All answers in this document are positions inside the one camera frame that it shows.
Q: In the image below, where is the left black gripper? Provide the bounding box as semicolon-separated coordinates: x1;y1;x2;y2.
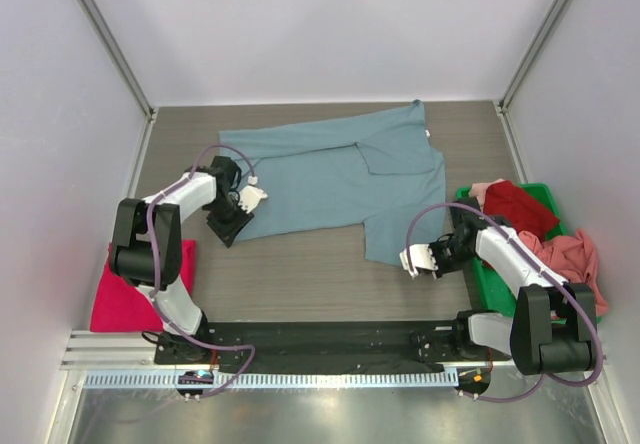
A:
206;195;254;247

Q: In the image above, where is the blue-grey t shirt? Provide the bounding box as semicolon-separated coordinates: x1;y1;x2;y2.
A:
219;100;446;265

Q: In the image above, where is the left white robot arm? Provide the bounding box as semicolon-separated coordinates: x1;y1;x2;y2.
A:
108;156;268;364

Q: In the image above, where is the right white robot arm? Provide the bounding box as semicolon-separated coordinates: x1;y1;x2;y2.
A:
400;202;604;387

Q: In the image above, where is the green plastic tray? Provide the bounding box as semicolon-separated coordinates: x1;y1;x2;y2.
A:
454;182;603;325

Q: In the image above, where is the dark red t shirt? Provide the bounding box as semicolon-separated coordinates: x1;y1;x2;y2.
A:
484;181;561;240

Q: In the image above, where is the salmon pink t shirt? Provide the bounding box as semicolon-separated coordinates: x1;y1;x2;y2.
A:
467;181;610;319

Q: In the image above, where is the folded magenta t shirt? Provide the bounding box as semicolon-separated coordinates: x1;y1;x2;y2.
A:
89;238;198;334

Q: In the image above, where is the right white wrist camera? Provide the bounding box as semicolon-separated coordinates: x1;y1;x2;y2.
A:
399;244;439;279

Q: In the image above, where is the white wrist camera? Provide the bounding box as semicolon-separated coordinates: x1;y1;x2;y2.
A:
238;185;268;214
399;244;439;279

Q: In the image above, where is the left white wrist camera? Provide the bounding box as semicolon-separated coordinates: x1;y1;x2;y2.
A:
238;185;268;214

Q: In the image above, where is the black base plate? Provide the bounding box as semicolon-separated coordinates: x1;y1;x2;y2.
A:
143;320;509;375

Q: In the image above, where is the white slotted cable duct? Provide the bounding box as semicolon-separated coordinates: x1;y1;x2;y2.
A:
84;368;459;390

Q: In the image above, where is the left aluminium frame post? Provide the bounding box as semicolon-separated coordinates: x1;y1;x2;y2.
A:
77;0;154;121

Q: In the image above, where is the aluminium frame post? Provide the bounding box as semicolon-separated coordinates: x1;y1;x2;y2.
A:
77;0;154;121
496;0;572;115

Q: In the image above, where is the right aluminium frame post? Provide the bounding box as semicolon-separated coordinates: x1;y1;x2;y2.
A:
496;0;572;115

